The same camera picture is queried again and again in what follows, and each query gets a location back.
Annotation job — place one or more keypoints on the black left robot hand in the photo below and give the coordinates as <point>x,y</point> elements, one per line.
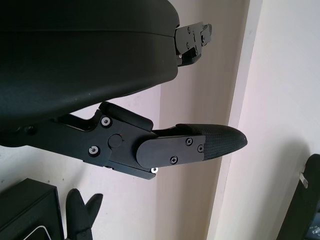
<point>75,50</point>

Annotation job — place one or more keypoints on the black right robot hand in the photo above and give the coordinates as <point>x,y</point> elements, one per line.
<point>77,215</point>

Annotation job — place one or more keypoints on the black curved object silver clip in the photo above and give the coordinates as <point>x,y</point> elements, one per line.
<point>310,200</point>

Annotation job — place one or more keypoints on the black camera box base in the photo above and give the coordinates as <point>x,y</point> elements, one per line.
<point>25,200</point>

